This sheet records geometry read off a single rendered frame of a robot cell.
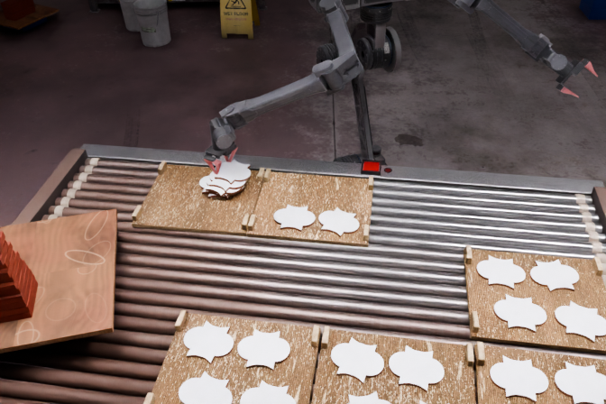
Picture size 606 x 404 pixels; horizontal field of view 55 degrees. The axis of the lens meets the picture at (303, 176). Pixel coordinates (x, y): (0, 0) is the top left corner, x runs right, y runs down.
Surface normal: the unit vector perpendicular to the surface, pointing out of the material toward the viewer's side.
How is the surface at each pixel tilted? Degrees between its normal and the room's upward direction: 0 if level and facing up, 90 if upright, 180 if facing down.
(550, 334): 0
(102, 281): 0
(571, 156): 0
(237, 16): 78
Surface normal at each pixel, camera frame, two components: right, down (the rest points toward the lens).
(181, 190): -0.02, -0.79
